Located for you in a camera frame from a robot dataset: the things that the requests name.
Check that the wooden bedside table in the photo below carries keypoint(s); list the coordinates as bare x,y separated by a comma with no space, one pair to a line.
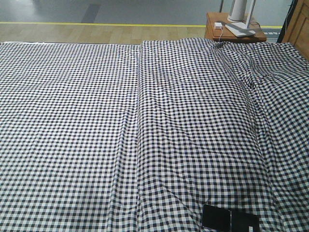
224,35

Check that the white power adapter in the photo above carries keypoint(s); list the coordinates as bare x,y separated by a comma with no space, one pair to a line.
218,25

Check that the black white checkered bedsheet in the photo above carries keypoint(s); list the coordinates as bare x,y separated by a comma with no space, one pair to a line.
138,138

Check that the black foldable smartphone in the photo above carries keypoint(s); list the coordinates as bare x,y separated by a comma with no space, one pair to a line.
229,220

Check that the wooden headboard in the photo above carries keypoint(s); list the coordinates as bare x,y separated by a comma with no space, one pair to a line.
298,30

